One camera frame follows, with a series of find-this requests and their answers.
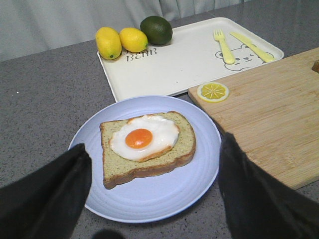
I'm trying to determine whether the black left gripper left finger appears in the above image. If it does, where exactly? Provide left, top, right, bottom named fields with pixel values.
left=0, top=143, right=92, bottom=239

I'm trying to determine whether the yellow plastic fork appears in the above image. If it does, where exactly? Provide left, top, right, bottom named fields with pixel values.
left=213, top=29, right=235, bottom=65

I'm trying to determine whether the fried egg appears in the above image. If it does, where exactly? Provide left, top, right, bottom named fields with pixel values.
left=109, top=115, right=179, bottom=162

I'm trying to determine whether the lemon slice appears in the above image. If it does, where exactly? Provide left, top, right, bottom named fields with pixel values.
left=197, top=82, right=230, bottom=103

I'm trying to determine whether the right yellow lemon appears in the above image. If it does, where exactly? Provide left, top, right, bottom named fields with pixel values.
left=119, top=27, right=149, bottom=53

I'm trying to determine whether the green lime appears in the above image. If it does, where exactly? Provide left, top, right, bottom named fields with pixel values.
left=140, top=16, right=173, bottom=45

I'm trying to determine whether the wooden cutting board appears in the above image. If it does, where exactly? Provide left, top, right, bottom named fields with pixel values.
left=188, top=48, right=319, bottom=189

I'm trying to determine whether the grey curtain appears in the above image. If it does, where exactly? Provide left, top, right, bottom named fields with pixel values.
left=0, top=0, right=240, bottom=62

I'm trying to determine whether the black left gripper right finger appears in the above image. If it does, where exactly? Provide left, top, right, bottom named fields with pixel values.
left=218, top=133, right=319, bottom=239

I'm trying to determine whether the cream bear tray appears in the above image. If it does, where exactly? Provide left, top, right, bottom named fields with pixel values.
left=100, top=17, right=284, bottom=101

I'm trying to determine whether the light blue round plate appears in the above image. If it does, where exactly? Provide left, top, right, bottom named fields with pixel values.
left=71, top=96, right=221, bottom=223

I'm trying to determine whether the bread slice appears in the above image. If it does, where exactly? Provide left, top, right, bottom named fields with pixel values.
left=100, top=111, right=196, bottom=189
left=312, top=60, right=319, bottom=73

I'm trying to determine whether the yellow plastic knife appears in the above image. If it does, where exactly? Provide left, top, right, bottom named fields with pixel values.
left=230, top=32, right=275, bottom=63

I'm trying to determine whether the left yellow lemon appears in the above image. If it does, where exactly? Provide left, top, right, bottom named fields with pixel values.
left=95, top=27, right=122, bottom=60

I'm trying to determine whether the yellow lemon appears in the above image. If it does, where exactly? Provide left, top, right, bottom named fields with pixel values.
left=119, top=27, right=149, bottom=53
left=95, top=27, right=122, bottom=60

